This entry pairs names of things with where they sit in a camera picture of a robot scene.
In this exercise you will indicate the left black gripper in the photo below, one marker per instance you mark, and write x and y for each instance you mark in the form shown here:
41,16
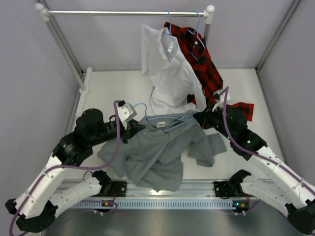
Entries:
133,125

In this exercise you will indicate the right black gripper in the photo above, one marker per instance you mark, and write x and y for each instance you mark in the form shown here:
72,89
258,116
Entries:
204,118

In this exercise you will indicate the light blue hanger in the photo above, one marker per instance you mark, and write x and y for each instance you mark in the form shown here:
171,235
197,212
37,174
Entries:
166,123

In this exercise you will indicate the grey shirt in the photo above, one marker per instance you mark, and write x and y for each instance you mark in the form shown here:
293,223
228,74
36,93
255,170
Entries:
152,159

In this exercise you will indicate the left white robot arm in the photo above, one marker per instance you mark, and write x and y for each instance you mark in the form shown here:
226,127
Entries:
38,207

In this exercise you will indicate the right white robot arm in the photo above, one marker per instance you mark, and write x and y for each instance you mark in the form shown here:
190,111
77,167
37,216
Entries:
284,190

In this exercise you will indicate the white shirt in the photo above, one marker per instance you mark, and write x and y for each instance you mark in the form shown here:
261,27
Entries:
176,86

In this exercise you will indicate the red black plaid shirt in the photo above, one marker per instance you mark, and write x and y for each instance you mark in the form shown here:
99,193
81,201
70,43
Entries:
204,69

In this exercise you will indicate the blue hanger under plaid shirt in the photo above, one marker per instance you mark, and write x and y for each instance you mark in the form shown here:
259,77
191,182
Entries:
196,34

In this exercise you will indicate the blue hanger under white shirt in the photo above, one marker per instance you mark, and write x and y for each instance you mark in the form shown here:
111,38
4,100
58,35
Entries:
172,28

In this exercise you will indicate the white rack foot bar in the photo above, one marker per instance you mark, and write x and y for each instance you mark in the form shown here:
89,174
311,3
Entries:
85,93

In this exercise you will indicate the right rack upright pole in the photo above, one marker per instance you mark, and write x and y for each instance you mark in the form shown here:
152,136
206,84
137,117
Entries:
208,22

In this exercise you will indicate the rack upright pole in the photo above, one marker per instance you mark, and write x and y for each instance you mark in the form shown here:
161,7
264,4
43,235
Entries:
208,22
66,51

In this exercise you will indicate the left rack upright pole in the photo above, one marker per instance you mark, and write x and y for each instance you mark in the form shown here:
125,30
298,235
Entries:
66,51

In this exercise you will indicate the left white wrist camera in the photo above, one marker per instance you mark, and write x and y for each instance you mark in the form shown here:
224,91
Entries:
126,111

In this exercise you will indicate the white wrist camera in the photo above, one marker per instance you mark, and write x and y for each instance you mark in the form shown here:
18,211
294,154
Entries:
126,111
221,97

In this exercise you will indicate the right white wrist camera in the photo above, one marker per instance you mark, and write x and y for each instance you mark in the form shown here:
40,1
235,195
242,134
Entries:
221,97

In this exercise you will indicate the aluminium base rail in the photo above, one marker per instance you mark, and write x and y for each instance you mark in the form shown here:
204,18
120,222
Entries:
188,189

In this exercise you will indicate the perforated cable duct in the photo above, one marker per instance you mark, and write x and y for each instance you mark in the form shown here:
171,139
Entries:
157,204

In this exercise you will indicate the metal clothes rail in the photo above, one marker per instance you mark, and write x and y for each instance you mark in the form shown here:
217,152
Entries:
207,13

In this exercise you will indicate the right aluminium frame post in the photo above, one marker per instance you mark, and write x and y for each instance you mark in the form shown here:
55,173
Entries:
280,30

